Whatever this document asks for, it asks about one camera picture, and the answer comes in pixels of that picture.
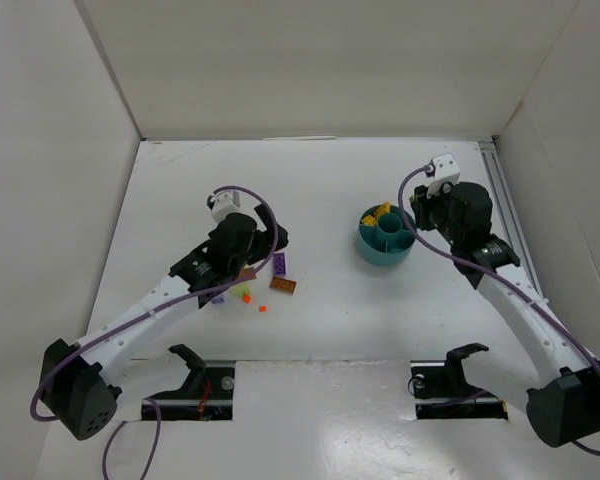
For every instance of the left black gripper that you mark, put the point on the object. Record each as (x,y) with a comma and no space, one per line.
(268,235)

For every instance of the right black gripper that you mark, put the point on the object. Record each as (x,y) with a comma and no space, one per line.
(421,211)

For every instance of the yellow lego brick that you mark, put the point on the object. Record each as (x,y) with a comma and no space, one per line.
(382,210)
(369,220)

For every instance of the light green lego brick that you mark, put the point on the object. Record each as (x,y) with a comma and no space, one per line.
(240,290)

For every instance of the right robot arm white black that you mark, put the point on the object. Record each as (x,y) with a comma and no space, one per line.
(562,397)

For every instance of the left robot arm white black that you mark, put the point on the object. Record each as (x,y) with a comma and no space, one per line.
(83,383)

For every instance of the purple lego brick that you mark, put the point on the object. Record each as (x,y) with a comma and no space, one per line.
(279,264)

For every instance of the brown lego plate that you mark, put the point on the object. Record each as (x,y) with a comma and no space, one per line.
(283,285)
(247,274)

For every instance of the teal round divided container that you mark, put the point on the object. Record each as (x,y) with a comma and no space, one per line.
(388,243)

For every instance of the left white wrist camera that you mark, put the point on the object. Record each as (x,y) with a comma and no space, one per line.
(223,203)

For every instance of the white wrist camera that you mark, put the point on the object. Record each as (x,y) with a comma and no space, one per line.
(443,172)
(223,203)

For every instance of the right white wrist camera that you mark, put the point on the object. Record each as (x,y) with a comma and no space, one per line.
(443,172)

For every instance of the aluminium rail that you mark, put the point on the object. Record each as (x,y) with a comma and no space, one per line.
(506,209)

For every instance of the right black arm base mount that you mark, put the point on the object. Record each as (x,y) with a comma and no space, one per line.
(441,392)

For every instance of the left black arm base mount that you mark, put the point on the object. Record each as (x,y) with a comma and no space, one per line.
(206,394)

